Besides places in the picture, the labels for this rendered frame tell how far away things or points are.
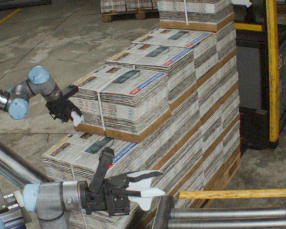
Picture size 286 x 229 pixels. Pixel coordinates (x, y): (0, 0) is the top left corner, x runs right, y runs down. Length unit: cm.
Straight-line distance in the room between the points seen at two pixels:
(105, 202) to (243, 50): 254
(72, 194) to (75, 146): 109
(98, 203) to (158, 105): 114
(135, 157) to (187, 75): 58
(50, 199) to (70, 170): 99
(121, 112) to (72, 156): 29
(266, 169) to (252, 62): 78
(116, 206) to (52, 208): 16
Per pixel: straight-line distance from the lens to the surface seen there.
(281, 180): 343
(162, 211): 187
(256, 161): 364
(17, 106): 183
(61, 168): 227
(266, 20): 337
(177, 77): 252
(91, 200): 127
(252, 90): 375
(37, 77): 192
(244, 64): 369
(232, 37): 313
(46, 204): 127
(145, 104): 225
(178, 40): 279
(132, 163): 225
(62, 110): 206
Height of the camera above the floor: 192
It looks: 26 degrees down
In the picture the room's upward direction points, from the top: 7 degrees counter-clockwise
